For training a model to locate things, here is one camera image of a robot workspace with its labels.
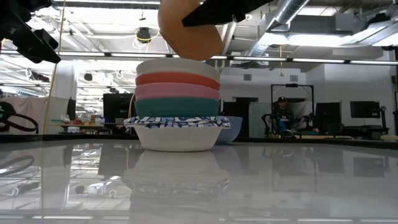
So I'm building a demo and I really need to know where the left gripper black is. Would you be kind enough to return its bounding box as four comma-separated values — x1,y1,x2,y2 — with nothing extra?
0,0,62,65

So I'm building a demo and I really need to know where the orange plastic bowl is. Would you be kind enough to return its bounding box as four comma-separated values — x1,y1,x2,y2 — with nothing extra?
157,0,224,62

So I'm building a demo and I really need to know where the white plastic bowl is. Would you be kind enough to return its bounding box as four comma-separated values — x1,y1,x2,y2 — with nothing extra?
136,58,221,82

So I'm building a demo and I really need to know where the red plastic bowl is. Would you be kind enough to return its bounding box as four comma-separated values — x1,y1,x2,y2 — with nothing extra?
135,72,221,91

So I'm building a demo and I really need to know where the pink plastic bowl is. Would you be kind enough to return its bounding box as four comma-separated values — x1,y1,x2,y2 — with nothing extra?
134,82,221,101

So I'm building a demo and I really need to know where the teal plastic bowl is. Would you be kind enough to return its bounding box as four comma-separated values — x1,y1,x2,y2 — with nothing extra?
134,97,220,118

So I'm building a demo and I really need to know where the blue plastic bowl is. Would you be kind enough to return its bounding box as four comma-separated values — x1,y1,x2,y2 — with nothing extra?
214,116,244,145

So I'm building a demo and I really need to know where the blue leaf pattern paper bowl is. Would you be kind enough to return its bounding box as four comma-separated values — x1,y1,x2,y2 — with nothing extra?
123,119,232,152
123,115,231,125

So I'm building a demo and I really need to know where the person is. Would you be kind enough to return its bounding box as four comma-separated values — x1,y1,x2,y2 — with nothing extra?
0,101,16,125
269,96,297,138

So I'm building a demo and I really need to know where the cluttered workbench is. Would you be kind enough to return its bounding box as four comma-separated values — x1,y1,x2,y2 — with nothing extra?
51,113,105,134

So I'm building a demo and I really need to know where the black cabinet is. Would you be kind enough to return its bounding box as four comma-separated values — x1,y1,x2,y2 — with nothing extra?
102,92,137,119

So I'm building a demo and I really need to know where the long ceiling strip light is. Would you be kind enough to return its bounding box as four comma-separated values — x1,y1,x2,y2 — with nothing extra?
0,50,398,66

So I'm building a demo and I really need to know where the grey patterned partition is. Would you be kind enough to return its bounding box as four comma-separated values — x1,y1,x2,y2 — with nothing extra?
248,101,272,138

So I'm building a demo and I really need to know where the black screen panel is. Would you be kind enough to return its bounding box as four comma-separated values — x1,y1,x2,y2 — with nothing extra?
315,101,342,135

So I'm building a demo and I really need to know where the black computer monitor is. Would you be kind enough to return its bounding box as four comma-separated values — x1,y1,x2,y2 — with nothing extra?
349,101,382,119

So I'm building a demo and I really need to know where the black desk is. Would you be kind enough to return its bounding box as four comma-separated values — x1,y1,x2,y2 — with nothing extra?
341,124,389,140

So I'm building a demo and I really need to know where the yellow cable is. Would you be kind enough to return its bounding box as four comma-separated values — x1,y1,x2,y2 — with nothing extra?
40,0,67,134

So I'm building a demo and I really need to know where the black hose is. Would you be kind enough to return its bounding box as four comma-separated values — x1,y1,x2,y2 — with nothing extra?
0,112,40,134

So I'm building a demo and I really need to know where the black ceiling cord reel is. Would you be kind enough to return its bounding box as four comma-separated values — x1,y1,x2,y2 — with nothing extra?
136,27,152,44

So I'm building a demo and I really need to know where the black metal table frame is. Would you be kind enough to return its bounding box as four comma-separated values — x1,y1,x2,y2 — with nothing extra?
0,133,398,150

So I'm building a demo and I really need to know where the black camera stand frame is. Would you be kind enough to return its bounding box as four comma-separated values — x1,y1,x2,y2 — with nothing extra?
270,83,315,138

